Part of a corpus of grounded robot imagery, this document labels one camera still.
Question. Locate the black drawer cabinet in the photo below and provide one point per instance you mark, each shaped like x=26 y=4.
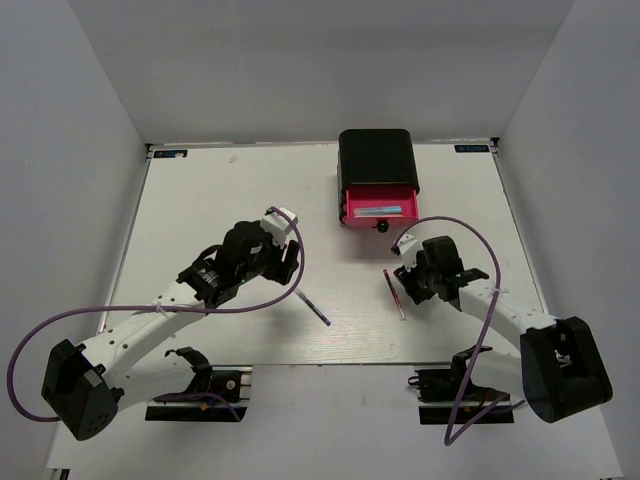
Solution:
x=375 y=157

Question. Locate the pink drawer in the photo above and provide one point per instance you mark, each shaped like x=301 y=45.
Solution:
x=378 y=195

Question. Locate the red pen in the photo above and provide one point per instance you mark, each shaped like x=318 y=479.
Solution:
x=394 y=295

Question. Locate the blue capped highlighter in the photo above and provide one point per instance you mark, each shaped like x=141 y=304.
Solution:
x=391 y=207

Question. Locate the orange capped highlighter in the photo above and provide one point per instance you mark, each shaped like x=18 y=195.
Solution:
x=377 y=213

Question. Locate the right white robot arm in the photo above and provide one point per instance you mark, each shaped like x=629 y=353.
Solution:
x=558 y=370

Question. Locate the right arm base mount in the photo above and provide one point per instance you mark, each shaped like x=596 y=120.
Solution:
x=437 y=386

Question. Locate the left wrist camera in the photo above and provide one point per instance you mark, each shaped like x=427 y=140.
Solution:
x=279 y=225

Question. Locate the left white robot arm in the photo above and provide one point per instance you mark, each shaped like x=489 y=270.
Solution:
x=87 y=384

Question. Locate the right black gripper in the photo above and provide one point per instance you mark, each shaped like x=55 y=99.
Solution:
x=408 y=279

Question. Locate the right blue label sticker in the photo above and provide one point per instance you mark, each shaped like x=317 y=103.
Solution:
x=471 y=148

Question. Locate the purple pen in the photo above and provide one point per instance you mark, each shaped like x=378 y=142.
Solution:
x=313 y=307

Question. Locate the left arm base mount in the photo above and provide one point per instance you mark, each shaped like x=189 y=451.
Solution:
x=213 y=395

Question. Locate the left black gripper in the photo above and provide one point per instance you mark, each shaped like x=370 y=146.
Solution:
x=290 y=264

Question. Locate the blue label sticker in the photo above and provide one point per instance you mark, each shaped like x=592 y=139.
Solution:
x=471 y=148
x=170 y=154

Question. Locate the left blue label sticker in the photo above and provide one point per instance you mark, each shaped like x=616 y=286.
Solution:
x=170 y=154

